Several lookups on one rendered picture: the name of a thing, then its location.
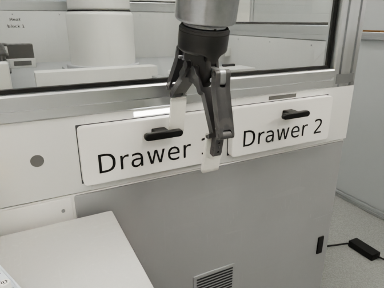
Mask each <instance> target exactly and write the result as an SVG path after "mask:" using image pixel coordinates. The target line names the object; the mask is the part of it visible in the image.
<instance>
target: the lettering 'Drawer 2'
mask: <svg viewBox="0 0 384 288"><path fill-rule="evenodd" d="M316 121H320V124H319V126H318V127H317V129H316V130H315V132H314V134H316V133H320V132H321V131H317V130H318V129H319V127H320V126H321V124H322V120H321V119H316V120H315V122H316ZM305 126H308V124H306V125H303V127H302V136H303V131H304V128H305ZM296 127H297V128H298V130H297V131H293V130H294V129H295V128H296ZM316 131H317V132H316ZM248 132H251V133H252V134H253V141H252V142H251V143H250V144H248V145H246V144H245V141H246V133H248ZM269 132H272V135H268V136H267V137H266V142H267V143H269V142H271V141H272V142H273V141H274V132H273V131H272V130H269V131H267V133H269ZM277 132H278V140H281V137H282V133H283V134H284V139H286V138H287V134H288V132H289V127H288V129H287V133H286V136H285V128H284V129H282V132H281V136H279V129H277ZM295 132H299V127H298V126H294V127H293V128H292V131H291V136H292V137H293V138H296V137H298V136H299V135H297V136H293V133H295ZM263 133H265V132H264V131H263V132H261V133H258V144H259V143H260V136H261V134H263ZM270 136H272V139H271V140H270V141H268V140H267V138H268V137H270ZM254 141H255V132H253V131H252V130H248V131H244V136H243V147H245V146H250V145H252V144H253V143H254Z"/></svg>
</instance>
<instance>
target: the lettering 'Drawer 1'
mask: <svg viewBox="0 0 384 288"><path fill-rule="evenodd" d="M188 146H191V144H188V145H187V146H186V145H184V146H183V157H184V158H186V148H187V147H188ZM172 149H177V152H173V153H171V150H172ZM164 150H165V149H162V154H161V158H160V157H159V154H158V150H154V155H153V160H152V158H151V155H150V152H149V151H147V154H148V156H149V160H150V163H151V164H153V163H154V160H155V155H156V154H157V157H158V160H159V162H162V159H163V154H164ZM177 153H180V152H179V148H178V147H176V146H174V147H171V148H170V149H169V151H168V157H169V159H170V160H176V159H179V157H177V158H172V157H171V156H170V154H177ZM134 155H140V156H141V157H140V158H136V159H134V160H132V162H131V164H132V166H133V167H138V166H140V165H141V166H143V155H142V154H141V153H134V154H132V157H133V156H134ZM103 156H110V157H111V158H112V160H113V165H112V167H111V168H110V169H108V170H105V171H102V162H101V157H103ZM128 156H129V155H128V154H126V155H124V156H120V159H121V170H122V169H123V159H124V157H128ZM139 159H140V160H141V162H140V164H138V165H135V164H134V161H136V160H139ZM98 162H99V173H106V172H109V171H112V170H113V169H114V168H115V157H114V156H113V155H112V154H100V155H98Z"/></svg>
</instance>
